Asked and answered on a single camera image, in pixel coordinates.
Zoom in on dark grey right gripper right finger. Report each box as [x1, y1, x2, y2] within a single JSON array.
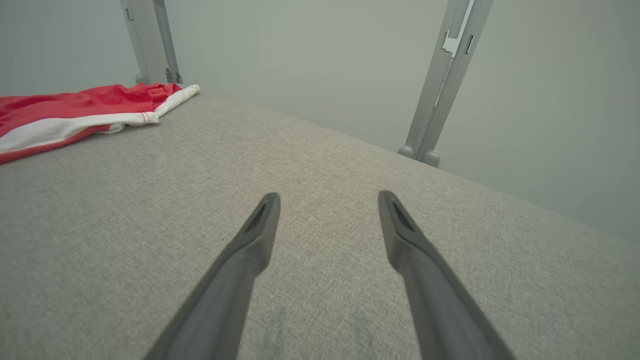
[[377, 190, 516, 360]]

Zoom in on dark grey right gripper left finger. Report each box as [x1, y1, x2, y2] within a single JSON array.
[[144, 192, 282, 360]]

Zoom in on red shorts with white stripe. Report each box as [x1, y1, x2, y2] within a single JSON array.
[[0, 82, 202, 166]]

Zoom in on grey double partition post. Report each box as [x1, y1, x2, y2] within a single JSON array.
[[397, 0, 496, 169]]

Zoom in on grey corner partition post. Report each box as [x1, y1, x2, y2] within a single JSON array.
[[120, 0, 184, 85]]

